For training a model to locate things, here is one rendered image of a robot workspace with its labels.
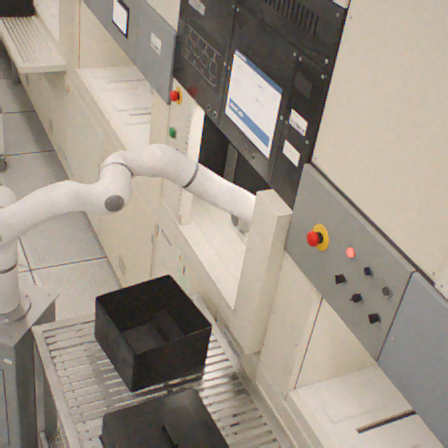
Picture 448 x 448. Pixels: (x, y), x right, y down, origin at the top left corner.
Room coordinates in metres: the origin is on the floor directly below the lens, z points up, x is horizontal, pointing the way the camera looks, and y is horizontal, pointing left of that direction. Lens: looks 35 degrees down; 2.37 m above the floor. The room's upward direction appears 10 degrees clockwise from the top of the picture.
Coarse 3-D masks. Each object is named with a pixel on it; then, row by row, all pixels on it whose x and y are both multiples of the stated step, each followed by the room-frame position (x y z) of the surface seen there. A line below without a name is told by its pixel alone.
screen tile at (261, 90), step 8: (256, 80) 1.74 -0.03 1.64; (256, 88) 1.73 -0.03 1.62; (264, 88) 1.70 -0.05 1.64; (264, 96) 1.69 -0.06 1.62; (256, 104) 1.72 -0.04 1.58; (272, 104) 1.65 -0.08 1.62; (256, 112) 1.72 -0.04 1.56; (264, 112) 1.68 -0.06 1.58; (272, 112) 1.65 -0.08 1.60; (264, 120) 1.67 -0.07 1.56; (272, 120) 1.64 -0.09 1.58
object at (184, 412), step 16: (160, 400) 1.23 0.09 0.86; (176, 400) 1.24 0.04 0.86; (192, 400) 1.25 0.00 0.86; (112, 416) 1.15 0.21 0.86; (128, 416) 1.16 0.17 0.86; (144, 416) 1.17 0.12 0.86; (160, 416) 1.18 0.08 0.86; (176, 416) 1.19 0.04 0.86; (192, 416) 1.19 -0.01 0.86; (208, 416) 1.20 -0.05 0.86; (112, 432) 1.10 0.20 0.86; (128, 432) 1.11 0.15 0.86; (144, 432) 1.12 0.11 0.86; (160, 432) 1.12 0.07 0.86; (176, 432) 1.13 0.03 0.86; (192, 432) 1.14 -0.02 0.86; (208, 432) 1.15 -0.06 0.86
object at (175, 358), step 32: (128, 288) 1.60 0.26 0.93; (160, 288) 1.68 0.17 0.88; (96, 320) 1.51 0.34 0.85; (128, 320) 1.61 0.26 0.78; (160, 320) 1.64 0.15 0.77; (192, 320) 1.57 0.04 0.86; (128, 352) 1.34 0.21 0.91; (160, 352) 1.37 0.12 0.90; (192, 352) 1.45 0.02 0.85; (128, 384) 1.34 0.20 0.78
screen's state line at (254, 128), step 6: (234, 102) 1.83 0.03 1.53; (234, 108) 1.82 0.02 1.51; (240, 108) 1.79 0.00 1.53; (240, 114) 1.79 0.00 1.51; (246, 114) 1.76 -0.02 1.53; (246, 120) 1.75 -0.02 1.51; (252, 126) 1.72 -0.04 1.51; (258, 126) 1.69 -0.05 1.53; (252, 132) 1.72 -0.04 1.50; (258, 132) 1.69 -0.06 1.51; (264, 132) 1.66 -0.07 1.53; (258, 138) 1.68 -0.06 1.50; (264, 138) 1.66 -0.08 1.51; (264, 144) 1.65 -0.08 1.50
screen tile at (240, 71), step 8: (240, 64) 1.83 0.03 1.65; (240, 72) 1.82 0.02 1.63; (248, 72) 1.78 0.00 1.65; (232, 80) 1.86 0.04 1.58; (232, 88) 1.85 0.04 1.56; (240, 88) 1.81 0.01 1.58; (248, 88) 1.77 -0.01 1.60; (240, 96) 1.80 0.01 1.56; (248, 96) 1.76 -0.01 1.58; (248, 104) 1.76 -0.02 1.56
